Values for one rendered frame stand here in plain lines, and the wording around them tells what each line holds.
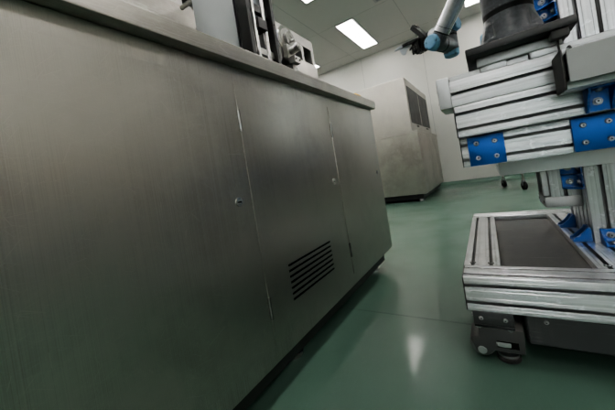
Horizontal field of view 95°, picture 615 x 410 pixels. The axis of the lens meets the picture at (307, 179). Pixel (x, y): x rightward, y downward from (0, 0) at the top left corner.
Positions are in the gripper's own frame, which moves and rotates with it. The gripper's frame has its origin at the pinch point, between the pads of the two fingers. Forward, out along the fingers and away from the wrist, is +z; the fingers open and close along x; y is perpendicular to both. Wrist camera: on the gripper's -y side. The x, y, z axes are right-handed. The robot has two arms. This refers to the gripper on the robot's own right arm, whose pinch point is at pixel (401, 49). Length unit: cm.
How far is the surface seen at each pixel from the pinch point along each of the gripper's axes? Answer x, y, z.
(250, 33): -110, 0, -21
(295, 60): -79, 2, 1
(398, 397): -121, 108, -62
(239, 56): -129, 19, -46
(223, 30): -110, -12, 1
